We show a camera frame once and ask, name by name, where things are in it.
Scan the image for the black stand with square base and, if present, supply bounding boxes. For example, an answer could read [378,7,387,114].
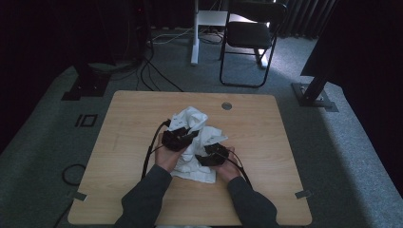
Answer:
[61,61,112,102]

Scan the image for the dark pleated curtain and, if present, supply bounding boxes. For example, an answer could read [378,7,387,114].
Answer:
[278,0,336,40]

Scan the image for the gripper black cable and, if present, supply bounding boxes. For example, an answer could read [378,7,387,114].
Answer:
[141,118,172,181]
[221,148,254,190]

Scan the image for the person's right hand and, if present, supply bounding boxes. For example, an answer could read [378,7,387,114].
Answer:
[212,145,243,184]

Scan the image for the black floor cables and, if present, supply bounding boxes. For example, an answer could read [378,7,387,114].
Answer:
[135,31,184,93]

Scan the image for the white floor cable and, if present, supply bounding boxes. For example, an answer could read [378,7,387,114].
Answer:
[151,27,195,46]

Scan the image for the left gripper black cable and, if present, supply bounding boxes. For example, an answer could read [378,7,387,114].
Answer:
[141,118,172,181]

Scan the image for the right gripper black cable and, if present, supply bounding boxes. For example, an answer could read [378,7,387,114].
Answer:
[221,148,254,190]

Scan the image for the person's left hand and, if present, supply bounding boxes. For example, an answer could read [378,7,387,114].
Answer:
[153,132,188,174]

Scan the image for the black slanted stand with base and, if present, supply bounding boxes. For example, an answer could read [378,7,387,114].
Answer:
[291,73,339,113]

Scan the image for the white skirt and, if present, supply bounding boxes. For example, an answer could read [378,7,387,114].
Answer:
[167,105,229,185]

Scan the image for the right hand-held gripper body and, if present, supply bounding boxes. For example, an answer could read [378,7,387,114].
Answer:
[203,135,230,167]

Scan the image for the black folding chair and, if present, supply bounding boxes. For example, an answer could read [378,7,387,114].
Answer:
[219,0,289,88]

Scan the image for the white desk frame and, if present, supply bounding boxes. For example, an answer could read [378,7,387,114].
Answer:
[189,0,270,69]

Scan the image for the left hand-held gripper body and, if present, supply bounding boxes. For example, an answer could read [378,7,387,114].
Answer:
[161,118,195,152]

